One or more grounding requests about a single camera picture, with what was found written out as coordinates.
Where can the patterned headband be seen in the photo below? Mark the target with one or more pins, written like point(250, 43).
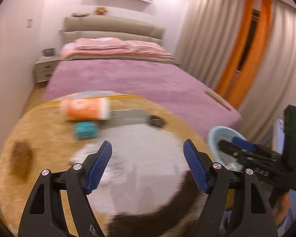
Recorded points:
point(79, 14)

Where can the window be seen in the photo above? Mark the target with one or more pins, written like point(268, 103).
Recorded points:
point(249, 39)

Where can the orange plush toy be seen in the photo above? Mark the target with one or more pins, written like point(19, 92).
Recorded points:
point(100, 10)

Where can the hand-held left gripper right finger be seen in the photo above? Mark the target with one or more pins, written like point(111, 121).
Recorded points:
point(194, 163)

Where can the white wardrobe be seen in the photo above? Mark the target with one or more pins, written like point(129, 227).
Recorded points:
point(14, 37)

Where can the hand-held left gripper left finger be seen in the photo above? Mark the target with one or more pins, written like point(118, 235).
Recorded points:
point(100, 163)

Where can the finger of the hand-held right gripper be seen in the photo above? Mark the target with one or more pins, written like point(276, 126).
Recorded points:
point(244, 143)
point(236, 155)

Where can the pink pillow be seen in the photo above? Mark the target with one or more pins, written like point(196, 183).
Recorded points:
point(144, 45)
point(101, 43)

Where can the light blue plastic basket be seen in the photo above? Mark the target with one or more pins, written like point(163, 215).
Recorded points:
point(215, 140)

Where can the folded pink blanket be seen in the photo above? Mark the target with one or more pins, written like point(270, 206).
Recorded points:
point(118, 53)

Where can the grey nightstand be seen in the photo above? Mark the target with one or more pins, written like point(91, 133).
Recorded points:
point(45, 68)

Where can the orange curtain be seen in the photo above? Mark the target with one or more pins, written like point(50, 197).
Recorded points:
point(257, 54)
point(236, 44)

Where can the round yellow printed blanket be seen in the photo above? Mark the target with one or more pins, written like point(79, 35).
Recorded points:
point(49, 138)

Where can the purple bedspread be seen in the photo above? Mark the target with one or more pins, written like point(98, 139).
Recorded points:
point(138, 79)

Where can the small teal box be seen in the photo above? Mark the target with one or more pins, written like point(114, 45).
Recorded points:
point(85, 130)

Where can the beige padded headboard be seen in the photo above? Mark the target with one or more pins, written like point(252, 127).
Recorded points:
point(113, 26)

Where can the beige curtain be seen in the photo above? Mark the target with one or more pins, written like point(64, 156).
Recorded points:
point(207, 34)
point(281, 74)

